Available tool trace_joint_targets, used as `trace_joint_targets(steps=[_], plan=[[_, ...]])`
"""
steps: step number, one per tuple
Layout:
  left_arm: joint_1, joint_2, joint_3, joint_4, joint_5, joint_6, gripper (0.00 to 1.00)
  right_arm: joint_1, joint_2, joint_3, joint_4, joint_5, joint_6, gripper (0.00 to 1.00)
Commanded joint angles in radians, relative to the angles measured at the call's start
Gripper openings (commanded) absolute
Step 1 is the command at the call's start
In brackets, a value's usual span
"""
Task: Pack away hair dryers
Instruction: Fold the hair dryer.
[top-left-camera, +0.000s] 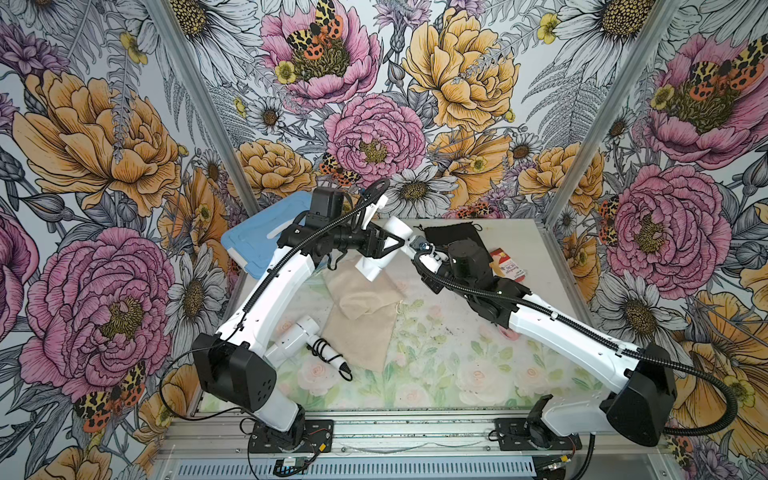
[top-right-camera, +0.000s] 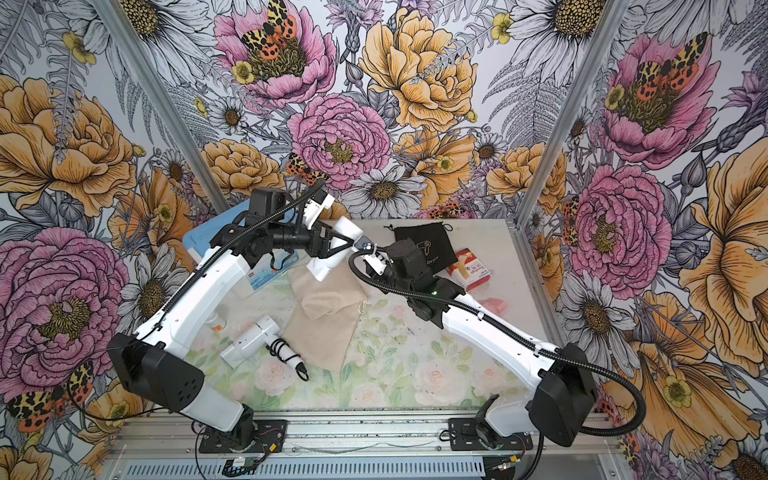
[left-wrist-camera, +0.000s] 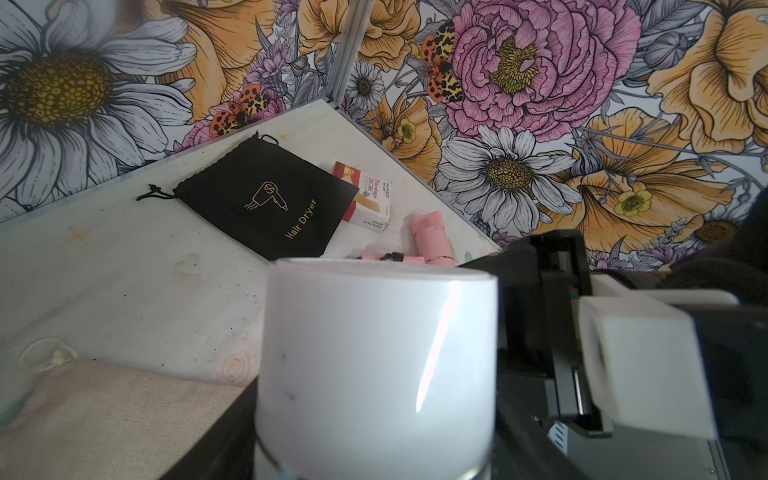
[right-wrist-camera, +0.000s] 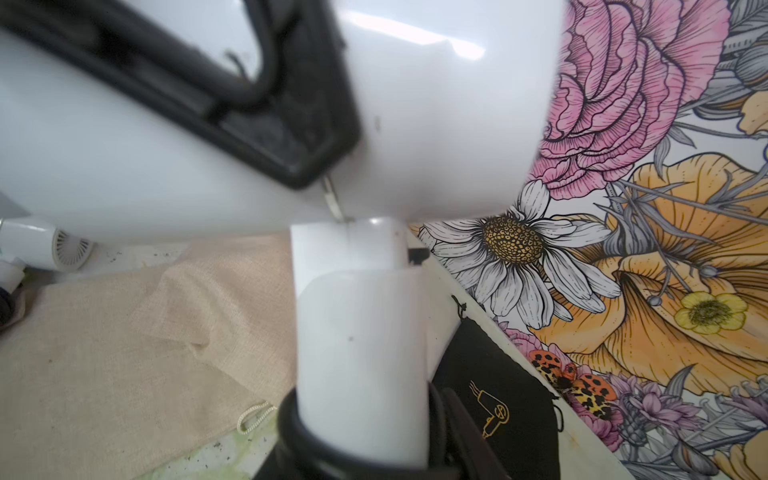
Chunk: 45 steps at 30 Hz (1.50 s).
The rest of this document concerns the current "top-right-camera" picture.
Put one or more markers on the white hair dryer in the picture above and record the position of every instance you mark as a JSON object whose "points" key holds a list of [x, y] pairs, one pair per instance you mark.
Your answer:
{"points": [[264, 334], [320, 269]]}

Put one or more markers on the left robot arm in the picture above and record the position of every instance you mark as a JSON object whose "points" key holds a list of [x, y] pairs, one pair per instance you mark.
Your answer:
{"points": [[150, 362]]}

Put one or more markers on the red white bandage box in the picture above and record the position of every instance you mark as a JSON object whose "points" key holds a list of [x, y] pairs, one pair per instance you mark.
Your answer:
{"points": [[468, 271]]}

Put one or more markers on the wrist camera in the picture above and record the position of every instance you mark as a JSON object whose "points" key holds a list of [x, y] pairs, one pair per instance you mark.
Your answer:
{"points": [[314, 206], [377, 262]]}

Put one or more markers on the black hair dryer pouch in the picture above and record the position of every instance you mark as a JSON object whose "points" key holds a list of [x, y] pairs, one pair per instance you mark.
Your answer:
{"points": [[433, 240]]}

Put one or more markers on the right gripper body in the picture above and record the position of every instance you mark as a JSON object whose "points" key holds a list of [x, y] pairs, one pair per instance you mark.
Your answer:
{"points": [[389, 278]]}

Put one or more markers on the pink hair dryer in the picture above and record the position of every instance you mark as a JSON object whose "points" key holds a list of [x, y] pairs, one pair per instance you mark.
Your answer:
{"points": [[495, 306]]}

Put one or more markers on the beige cloth bag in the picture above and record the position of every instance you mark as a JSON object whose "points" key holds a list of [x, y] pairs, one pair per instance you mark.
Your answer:
{"points": [[340, 289], [322, 342]]}

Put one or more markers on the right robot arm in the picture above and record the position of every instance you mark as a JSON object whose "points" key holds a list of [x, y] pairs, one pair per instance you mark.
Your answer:
{"points": [[561, 391]]}

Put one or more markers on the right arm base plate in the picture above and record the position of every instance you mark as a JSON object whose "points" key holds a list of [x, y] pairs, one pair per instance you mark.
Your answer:
{"points": [[470, 434]]}

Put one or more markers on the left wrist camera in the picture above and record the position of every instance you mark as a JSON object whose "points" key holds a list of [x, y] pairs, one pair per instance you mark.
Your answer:
{"points": [[314, 206]]}

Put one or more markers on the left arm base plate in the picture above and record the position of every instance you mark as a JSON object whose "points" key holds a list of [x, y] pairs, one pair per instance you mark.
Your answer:
{"points": [[263, 436]]}

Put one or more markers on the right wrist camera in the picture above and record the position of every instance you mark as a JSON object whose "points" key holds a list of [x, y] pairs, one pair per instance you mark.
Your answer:
{"points": [[377, 262]]}

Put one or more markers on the aluminium front rail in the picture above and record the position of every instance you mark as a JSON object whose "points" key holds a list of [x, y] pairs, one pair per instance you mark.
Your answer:
{"points": [[379, 444]]}

